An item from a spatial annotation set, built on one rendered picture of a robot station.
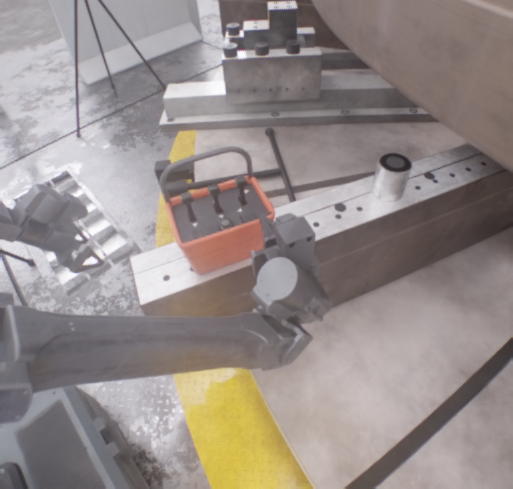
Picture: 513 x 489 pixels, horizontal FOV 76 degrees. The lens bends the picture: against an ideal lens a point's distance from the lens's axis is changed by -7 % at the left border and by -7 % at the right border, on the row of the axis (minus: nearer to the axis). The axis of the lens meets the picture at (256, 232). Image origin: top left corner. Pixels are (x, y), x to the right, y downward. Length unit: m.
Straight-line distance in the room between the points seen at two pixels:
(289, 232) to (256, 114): 1.43
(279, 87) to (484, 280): 1.15
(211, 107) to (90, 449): 1.51
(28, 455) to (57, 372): 0.93
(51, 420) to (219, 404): 0.54
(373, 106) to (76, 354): 1.80
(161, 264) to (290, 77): 1.15
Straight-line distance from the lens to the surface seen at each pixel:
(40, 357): 0.32
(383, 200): 0.92
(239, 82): 1.71
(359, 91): 1.90
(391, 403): 1.07
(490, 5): 0.83
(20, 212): 0.81
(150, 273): 0.80
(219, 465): 1.33
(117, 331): 0.35
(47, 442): 1.24
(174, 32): 3.94
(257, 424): 1.34
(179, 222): 0.72
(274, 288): 0.44
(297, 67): 1.69
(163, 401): 1.41
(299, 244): 0.46
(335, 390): 1.05
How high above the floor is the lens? 1.31
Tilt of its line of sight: 49 degrees down
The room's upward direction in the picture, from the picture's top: 5 degrees counter-clockwise
